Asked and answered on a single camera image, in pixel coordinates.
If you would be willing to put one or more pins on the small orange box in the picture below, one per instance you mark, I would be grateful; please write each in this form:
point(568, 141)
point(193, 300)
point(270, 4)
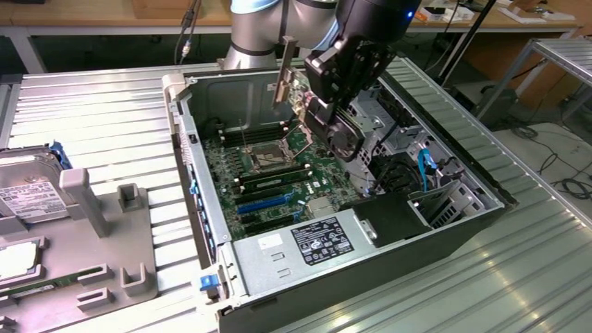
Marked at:
point(422, 16)

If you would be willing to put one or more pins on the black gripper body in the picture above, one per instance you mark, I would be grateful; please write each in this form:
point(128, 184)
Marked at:
point(378, 17)

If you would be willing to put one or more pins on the black expansion slot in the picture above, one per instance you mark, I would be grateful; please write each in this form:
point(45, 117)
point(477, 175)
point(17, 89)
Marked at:
point(268, 219)
point(258, 198)
point(270, 227)

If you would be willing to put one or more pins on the silver power supply unit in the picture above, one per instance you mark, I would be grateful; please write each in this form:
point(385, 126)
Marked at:
point(268, 263)

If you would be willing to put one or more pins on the grey parts rack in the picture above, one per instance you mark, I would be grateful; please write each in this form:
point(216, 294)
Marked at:
point(69, 249)

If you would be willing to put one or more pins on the dark RAM stick white label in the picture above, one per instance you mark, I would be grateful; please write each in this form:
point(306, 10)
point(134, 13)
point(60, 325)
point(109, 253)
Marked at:
point(272, 182)

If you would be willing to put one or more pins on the wooden desk white frame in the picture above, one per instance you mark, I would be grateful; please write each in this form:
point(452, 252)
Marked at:
point(92, 14)

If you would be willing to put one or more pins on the dark grey box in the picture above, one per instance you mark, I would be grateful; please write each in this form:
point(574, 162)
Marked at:
point(498, 100)

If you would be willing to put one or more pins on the silver chipset heatsink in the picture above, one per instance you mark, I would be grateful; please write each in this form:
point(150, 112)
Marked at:
point(320, 206)

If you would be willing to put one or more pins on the black plastic shroud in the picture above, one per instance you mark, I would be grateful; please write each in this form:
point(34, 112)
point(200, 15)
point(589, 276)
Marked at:
point(388, 218)

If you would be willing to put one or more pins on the vented silver disk bay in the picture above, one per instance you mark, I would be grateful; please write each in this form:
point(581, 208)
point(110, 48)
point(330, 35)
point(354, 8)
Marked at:
point(444, 208)

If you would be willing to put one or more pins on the CPU socket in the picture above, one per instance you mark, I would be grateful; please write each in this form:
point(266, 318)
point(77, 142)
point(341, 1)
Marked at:
point(268, 159)

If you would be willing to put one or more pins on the black open PC case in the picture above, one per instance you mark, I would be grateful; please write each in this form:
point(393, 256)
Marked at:
point(369, 277)

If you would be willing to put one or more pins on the black slanted pole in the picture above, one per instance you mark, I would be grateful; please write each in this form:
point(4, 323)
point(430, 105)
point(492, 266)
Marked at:
point(466, 38)

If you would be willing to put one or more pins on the white flat carton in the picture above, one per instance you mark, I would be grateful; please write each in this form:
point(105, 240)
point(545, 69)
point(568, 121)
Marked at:
point(522, 14)

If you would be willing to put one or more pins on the blue disk caddy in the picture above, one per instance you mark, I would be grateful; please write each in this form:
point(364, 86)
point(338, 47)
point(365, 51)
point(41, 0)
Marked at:
point(61, 156)

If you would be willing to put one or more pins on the flat white box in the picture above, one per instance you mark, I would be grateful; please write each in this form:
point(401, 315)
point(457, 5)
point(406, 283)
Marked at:
point(457, 15)

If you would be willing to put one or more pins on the silver disk bay cage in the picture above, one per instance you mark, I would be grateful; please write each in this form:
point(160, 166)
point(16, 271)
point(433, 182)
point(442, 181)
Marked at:
point(374, 124)

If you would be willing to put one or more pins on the black RAM slot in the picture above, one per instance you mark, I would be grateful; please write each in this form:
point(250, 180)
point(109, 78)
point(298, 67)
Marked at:
point(272, 172)
point(253, 138)
point(252, 130)

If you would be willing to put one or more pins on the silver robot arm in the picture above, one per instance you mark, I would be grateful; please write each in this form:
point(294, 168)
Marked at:
point(258, 27)

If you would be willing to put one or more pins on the blue case latch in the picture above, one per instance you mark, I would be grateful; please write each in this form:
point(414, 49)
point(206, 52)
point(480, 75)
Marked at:
point(206, 281)

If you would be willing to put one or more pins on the small black device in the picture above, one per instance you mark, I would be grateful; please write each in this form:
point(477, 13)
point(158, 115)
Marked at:
point(433, 10)

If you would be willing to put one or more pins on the metal frame slatted table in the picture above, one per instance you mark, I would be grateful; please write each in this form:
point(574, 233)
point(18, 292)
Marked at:
point(568, 55)

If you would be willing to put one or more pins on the silver hard disk drive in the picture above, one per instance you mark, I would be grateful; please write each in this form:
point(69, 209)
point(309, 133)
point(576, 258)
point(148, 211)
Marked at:
point(22, 194)

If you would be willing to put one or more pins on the green motherboard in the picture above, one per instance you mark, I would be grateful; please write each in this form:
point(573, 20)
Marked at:
point(324, 173)

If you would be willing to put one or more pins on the green RAM stick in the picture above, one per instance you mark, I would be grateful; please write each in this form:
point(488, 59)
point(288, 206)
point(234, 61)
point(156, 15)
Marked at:
point(41, 287)

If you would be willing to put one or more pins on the large brown box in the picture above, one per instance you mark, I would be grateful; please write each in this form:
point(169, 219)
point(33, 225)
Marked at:
point(498, 59)

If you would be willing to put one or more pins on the green graphics card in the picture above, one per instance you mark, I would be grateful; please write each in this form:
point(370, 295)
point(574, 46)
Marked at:
point(341, 138)

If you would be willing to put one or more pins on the silver CPU chip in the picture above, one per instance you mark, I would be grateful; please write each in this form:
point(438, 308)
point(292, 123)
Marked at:
point(16, 260)

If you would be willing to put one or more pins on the metal socket cover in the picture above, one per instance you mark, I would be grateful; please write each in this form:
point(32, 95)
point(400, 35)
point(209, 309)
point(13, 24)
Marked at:
point(296, 142)

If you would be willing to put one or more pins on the blue card retainer strip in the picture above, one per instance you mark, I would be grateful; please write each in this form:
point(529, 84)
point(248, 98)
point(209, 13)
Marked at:
point(190, 187)

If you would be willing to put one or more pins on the thin locking lever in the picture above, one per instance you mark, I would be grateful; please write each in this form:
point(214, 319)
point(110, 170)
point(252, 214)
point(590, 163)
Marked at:
point(241, 135)

